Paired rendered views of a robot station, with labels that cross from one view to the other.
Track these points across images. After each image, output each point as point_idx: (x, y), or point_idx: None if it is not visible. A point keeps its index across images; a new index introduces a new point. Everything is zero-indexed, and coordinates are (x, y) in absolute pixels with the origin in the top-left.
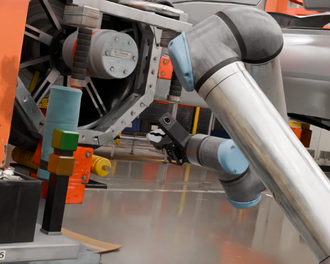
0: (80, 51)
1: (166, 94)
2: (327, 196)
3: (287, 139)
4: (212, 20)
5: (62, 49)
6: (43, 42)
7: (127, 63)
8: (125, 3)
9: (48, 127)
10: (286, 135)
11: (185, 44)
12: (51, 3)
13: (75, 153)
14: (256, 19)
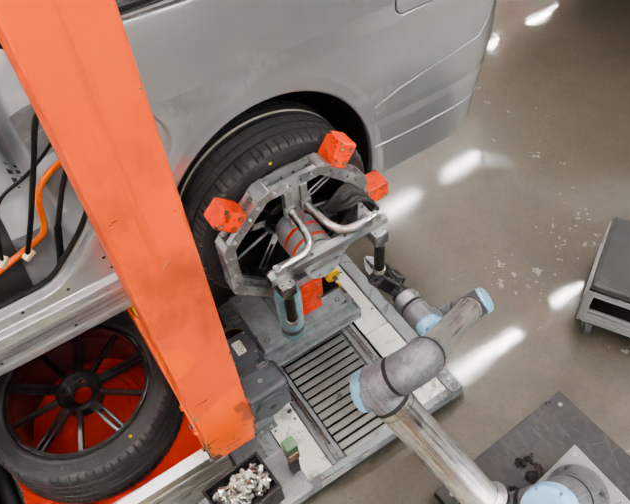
0: (289, 310)
1: (384, 168)
2: (467, 490)
3: (439, 458)
4: (379, 381)
5: None
6: (258, 228)
7: (332, 263)
8: (320, 222)
9: (280, 316)
10: (439, 455)
11: (360, 400)
12: None
13: (307, 290)
14: (414, 381)
